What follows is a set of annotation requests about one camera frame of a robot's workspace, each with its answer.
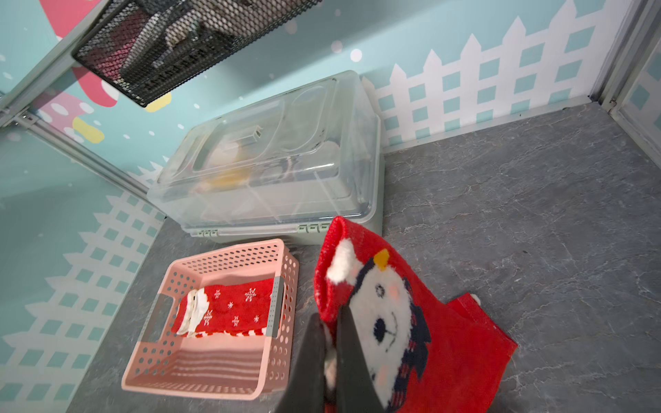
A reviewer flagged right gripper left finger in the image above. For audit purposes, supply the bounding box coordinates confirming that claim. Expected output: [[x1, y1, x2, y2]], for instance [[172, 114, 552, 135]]
[[275, 313, 326, 413]]

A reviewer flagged black wire wall basket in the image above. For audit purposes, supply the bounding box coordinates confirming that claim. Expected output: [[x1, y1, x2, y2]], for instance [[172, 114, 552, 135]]
[[72, 0, 316, 108]]

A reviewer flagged red snowflake santa sock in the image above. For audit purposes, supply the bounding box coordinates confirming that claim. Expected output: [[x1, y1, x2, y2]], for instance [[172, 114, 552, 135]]
[[170, 279, 274, 337]]

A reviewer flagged clear lidded storage box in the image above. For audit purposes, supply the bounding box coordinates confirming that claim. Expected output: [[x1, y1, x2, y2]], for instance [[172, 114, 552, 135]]
[[147, 71, 385, 244]]

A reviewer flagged pink perforated plastic basket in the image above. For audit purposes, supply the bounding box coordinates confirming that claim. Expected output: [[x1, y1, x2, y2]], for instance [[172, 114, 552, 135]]
[[122, 239, 300, 400]]

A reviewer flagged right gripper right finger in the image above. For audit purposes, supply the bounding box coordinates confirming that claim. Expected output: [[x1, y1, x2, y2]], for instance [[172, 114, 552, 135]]
[[336, 306, 384, 412]]

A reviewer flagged plain red snowman sock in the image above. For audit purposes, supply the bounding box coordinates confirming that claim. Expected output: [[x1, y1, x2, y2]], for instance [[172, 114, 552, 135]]
[[313, 217, 517, 412]]

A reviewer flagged red white striped santa sock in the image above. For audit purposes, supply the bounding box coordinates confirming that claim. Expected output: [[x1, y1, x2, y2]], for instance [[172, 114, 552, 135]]
[[182, 327, 267, 338]]

